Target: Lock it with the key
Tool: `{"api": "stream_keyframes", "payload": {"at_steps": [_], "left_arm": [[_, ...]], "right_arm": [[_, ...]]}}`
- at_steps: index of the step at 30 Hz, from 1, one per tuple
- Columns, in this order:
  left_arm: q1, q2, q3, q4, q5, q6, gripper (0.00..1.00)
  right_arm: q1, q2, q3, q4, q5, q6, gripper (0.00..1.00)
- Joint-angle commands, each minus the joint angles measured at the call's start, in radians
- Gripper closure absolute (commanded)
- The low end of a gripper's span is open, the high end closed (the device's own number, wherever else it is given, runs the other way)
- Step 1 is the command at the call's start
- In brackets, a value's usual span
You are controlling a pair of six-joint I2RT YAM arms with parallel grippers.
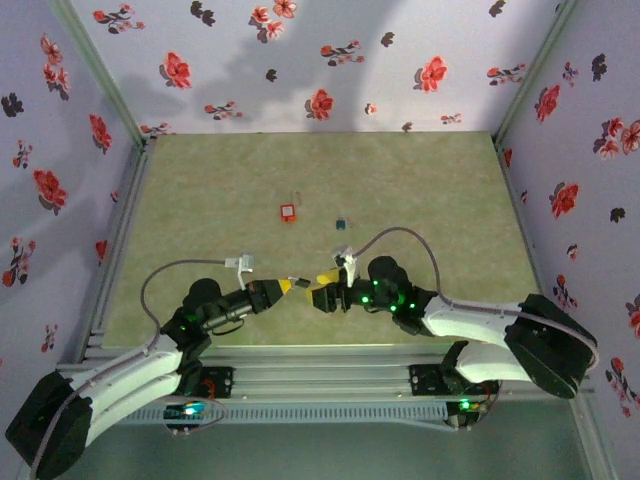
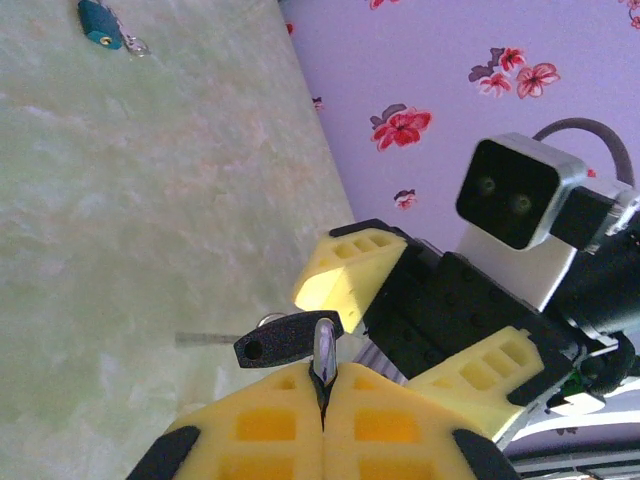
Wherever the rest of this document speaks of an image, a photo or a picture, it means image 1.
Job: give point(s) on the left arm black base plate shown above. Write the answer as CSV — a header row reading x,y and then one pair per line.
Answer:
x,y
222,382

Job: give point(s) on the grey metal corner post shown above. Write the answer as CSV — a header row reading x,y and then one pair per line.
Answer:
x,y
100,70
530,80

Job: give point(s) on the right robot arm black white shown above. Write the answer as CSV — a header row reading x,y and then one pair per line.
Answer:
x,y
465,320

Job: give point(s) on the red padlock with label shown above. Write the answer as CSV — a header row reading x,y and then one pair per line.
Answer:
x,y
287,212

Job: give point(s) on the blue padlock's silver key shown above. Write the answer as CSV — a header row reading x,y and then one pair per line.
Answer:
x,y
352,224

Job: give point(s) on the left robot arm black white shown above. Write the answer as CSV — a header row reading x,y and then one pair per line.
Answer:
x,y
125,380

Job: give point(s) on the small blue padlock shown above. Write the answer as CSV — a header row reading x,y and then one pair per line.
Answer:
x,y
341,224

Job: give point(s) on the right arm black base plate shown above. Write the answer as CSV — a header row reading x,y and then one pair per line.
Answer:
x,y
425,380

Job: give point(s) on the aluminium rail frame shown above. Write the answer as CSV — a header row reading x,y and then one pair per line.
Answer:
x,y
320,375

